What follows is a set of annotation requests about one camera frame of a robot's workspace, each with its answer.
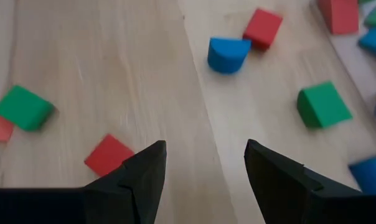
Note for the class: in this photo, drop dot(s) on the red half-cylinder block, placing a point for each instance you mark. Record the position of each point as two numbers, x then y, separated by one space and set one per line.
262 28

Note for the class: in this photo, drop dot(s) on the red wedge block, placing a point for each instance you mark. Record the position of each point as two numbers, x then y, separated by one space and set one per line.
339 15

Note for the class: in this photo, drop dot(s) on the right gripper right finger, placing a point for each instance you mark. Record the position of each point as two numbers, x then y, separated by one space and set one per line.
284 193

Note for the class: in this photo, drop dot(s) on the small red block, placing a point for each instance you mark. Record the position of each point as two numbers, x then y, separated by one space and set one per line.
108 154

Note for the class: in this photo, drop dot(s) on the small blue block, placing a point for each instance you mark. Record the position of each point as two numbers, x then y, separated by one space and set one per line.
374 42
371 174

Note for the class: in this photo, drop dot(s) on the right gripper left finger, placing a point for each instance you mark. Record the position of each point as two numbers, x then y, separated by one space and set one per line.
138 193

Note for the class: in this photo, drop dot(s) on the green half-cylinder block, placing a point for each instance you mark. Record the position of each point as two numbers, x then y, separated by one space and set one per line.
323 104

